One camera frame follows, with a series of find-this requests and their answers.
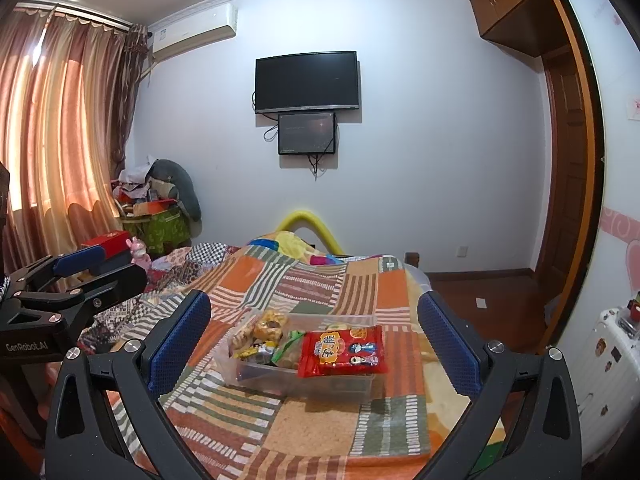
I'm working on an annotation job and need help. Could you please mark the black box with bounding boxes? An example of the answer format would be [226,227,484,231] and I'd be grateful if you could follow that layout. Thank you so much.
[87,252,133,276]

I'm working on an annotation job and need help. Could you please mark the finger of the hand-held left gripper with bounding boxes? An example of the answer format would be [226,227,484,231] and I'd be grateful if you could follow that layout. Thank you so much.
[7,246,104,293]
[15,264,148,321]

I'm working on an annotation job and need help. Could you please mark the white air conditioner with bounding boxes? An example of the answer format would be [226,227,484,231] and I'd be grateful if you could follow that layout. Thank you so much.
[150,3,238,63]

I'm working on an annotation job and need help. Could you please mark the orange brown curtain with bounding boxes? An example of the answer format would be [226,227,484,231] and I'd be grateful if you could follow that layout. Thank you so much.
[0,2,151,261]

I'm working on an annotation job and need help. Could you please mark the patchwork striped blanket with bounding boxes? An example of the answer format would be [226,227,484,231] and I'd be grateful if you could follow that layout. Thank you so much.
[45,230,506,480]

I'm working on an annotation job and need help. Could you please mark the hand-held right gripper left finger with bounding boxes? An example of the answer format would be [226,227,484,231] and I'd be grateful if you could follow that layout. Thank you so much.
[44,290,213,480]

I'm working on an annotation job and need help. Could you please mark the pile of clutter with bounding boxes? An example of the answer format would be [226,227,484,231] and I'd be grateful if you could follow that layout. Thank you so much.
[111,162,176,218]

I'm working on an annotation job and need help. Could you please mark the yellow pastry packet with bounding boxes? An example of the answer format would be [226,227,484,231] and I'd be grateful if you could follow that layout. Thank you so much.
[252,310,286,343]

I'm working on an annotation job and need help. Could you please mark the beige snack packet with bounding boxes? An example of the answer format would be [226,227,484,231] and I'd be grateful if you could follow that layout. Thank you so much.
[272,335,306,368]

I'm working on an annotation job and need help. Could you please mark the red snack bag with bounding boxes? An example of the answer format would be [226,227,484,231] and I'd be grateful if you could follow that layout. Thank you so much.
[297,325,390,378]

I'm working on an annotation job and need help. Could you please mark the yellow snack packet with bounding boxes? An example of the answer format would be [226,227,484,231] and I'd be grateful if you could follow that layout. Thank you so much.
[235,342,278,363]

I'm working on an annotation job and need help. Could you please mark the red box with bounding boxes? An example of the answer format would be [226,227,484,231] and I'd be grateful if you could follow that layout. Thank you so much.
[80,230,132,261]

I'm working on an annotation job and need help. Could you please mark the grey plush toy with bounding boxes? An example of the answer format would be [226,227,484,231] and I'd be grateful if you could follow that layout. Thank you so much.
[147,159,202,221]

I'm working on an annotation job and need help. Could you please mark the green patterned bag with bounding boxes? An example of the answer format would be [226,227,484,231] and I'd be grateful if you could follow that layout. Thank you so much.
[122,210,193,256]

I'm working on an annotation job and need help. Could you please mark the clear plastic storage box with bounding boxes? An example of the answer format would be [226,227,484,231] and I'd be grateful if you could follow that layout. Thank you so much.
[214,310,378,403]

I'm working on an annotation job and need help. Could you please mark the yellow foam tube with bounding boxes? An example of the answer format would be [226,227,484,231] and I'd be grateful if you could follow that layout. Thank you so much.
[277,208,346,256]

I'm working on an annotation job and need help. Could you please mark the black wall television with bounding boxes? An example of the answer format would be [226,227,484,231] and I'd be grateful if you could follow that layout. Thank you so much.
[255,51,361,115]

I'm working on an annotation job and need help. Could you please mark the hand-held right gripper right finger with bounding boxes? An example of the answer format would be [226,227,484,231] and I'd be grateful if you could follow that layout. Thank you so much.
[415,291,583,480]

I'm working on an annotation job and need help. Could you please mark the white suitcase with stickers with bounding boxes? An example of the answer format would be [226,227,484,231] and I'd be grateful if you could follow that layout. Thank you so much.
[582,307,640,441]

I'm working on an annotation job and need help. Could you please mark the brown wooden door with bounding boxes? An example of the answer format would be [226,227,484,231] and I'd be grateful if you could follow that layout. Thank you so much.
[532,47,593,281]

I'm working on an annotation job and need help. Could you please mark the small black wall monitor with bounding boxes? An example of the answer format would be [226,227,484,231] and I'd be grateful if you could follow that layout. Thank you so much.
[278,112,337,156]

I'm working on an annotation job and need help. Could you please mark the clear cracker packet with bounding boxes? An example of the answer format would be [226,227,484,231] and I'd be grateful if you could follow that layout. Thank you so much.
[227,317,258,356]

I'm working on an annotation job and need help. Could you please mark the pink plush toy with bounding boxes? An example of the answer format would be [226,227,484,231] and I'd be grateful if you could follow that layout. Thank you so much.
[129,236,152,268]

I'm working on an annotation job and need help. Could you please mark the wooden overhead cabinet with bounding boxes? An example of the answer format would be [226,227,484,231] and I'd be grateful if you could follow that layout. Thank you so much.
[470,0,571,58]

